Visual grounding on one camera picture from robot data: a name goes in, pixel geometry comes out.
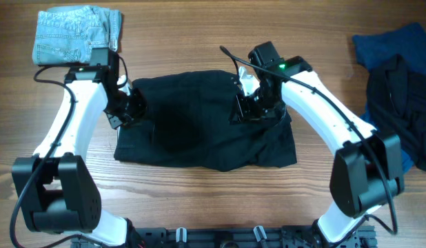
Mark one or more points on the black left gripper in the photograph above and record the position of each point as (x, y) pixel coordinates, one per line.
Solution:
(140, 109)

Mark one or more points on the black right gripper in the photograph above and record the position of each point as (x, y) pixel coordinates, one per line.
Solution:
(245, 114)

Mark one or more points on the black shorts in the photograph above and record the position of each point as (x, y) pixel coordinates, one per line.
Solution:
(186, 125)

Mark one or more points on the light blue jeans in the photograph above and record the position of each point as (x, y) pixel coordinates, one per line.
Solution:
(68, 34)

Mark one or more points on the black garment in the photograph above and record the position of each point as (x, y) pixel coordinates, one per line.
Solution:
(396, 100)

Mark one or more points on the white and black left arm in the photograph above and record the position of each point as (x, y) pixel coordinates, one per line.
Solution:
(56, 193)

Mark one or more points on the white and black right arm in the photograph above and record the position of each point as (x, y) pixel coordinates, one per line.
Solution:
(367, 172)

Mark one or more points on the dark blue garment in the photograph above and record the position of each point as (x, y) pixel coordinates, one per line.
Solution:
(373, 50)

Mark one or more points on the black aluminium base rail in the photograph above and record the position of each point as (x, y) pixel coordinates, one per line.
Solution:
(233, 237)

